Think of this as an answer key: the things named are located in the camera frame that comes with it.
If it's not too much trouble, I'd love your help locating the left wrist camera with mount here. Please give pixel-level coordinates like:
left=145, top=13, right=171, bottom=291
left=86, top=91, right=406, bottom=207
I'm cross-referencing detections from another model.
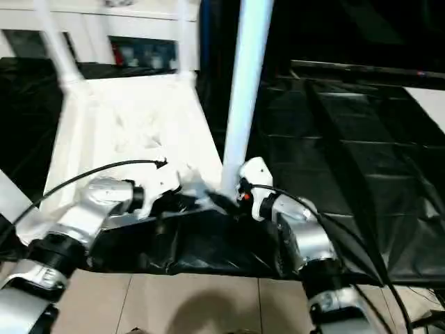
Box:
left=138, top=163, right=184, bottom=220

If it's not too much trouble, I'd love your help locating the long black bar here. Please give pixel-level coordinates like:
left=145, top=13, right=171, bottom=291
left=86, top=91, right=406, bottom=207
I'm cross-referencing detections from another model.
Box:
left=290, top=59, right=445, bottom=79

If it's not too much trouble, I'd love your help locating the white cabinet with glass doors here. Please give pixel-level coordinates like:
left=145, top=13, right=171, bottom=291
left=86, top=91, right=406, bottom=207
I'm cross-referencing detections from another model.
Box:
left=0, top=0, right=202, bottom=76

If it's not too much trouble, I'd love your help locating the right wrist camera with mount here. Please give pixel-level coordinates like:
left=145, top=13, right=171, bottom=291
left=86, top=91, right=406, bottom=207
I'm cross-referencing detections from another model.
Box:
left=238, top=156, right=275, bottom=222

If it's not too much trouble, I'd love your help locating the white flat board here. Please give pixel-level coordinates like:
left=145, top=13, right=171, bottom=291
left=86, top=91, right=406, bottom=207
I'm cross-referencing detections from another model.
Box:
left=403, top=86, right=445, bottom=135

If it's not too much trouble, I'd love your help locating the blue upright panel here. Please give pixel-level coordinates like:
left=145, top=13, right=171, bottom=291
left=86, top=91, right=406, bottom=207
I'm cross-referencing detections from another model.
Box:
left=198, top=0, right=211, bottom=72

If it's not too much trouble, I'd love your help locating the black glossy mat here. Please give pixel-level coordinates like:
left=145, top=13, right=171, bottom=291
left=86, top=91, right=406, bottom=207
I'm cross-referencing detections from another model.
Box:
left=0, top=57, right=445, bottom=288

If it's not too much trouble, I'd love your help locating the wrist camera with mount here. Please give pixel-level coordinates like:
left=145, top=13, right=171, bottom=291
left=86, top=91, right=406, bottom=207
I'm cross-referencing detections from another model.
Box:
left=138, top=163, right=184, bottom=220
left=238, top=156, right=275, bottom=222

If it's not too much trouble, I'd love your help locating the white plastic table leg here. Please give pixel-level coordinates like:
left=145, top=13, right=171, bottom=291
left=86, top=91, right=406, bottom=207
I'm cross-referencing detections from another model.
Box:
left=175, top=0, right=198, bottom=81
left=31, top=0, right=86, bottom=90
left=220, top=0, right=275, bottom=198
left=0, top=169, right=35, bottom=218

